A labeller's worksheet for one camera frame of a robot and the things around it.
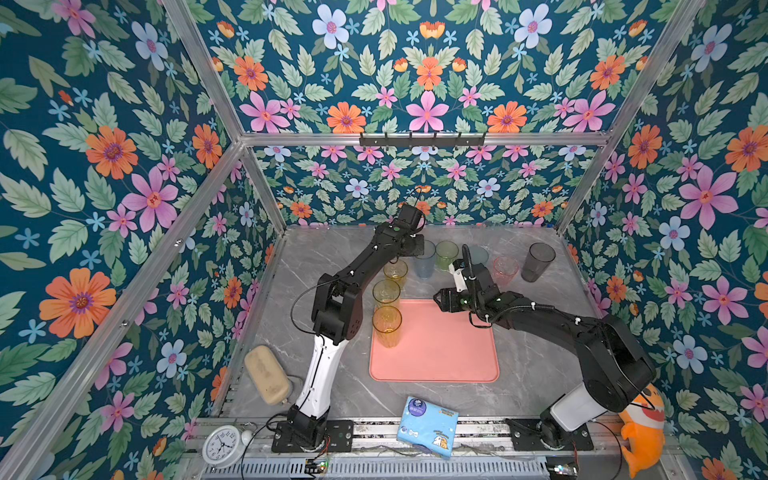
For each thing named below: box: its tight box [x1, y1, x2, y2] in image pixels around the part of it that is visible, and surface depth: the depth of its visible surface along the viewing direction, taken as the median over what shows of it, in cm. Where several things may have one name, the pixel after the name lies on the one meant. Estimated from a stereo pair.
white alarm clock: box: [202, 425, 253, 469], surface depth 71 cm
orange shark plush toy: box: [618, 383, 666, 478], surface depth 72 cm
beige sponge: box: [244, 345, 290, 406], surface depth 82 cm
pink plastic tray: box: [369, 299, 500, 383], surface depth 90 cm
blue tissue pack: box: [396, 396, 460, 458], surface depth 72 cm
